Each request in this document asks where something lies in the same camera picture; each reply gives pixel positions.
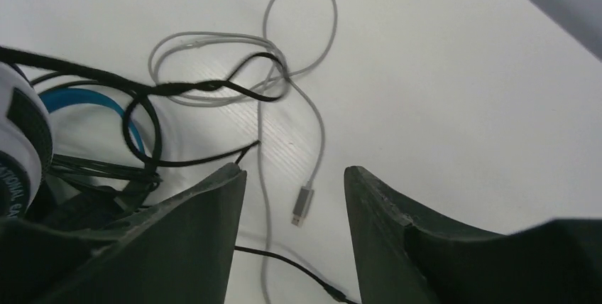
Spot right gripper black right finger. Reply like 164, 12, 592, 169
344, 166, 601, 303

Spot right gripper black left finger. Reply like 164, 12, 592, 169
1, 163, 247, 303

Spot black headphones with blue band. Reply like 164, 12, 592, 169
26, 73, 165, 232

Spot black cable of white headphones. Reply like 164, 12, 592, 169
0, 46, 361, 304

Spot white and black headphones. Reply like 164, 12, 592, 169
1, 63, 53, 219

